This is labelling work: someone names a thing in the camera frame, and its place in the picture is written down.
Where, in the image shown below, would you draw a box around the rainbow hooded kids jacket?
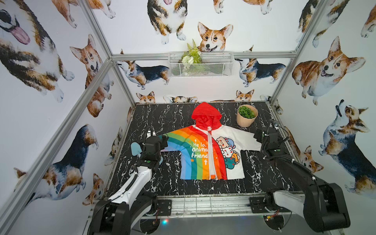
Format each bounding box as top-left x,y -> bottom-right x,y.
164,102 -> 261,180

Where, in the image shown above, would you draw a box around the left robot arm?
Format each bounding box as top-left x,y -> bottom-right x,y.
87,126 -> 168,235

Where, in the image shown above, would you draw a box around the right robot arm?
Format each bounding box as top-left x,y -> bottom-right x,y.
255,120 -> 351,233

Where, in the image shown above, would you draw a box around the beige pot with green plant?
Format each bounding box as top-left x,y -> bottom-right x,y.
237,104 -> 258,128

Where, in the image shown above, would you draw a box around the artificial fern with white flower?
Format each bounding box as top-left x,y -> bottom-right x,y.
181,40 -> 202,69

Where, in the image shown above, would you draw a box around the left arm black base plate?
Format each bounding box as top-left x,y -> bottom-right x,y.
156,199 -> 172,217

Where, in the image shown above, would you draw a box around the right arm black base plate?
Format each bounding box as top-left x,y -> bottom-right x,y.
249,195 -> 290,213

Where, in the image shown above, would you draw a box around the aluminium front rail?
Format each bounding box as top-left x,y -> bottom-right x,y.
88,196 -> 331,221

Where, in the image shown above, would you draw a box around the white wire wall basket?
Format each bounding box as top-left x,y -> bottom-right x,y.
168,52 -> 235,77

